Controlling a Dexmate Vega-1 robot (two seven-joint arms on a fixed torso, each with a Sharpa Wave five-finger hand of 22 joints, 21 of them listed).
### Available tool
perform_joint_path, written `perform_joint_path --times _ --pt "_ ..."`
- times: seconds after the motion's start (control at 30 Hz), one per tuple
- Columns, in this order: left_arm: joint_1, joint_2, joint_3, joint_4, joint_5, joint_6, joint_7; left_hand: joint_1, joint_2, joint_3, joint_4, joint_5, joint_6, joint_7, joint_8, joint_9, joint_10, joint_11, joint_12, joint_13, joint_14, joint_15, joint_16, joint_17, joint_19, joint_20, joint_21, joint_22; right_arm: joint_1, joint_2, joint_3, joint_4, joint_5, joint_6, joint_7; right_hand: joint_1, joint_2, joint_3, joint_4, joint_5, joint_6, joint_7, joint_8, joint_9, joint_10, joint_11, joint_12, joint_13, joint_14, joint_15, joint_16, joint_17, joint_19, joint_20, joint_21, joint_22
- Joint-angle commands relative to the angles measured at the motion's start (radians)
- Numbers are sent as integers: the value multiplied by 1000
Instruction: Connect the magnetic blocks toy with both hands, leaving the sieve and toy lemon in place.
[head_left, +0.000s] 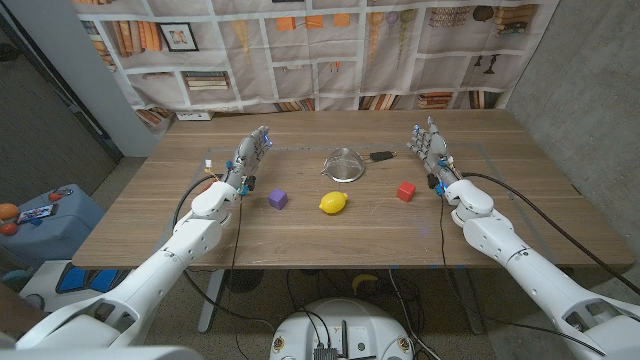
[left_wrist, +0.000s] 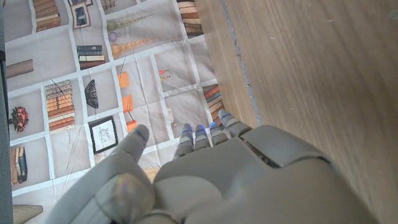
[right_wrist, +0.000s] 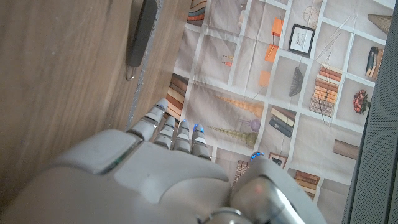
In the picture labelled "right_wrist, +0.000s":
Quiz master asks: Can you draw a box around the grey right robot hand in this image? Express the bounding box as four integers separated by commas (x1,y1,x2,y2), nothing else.
0,98,328,224

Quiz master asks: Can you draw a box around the metal sieve black handle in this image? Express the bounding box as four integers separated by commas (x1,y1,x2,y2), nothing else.
125,0,159,81

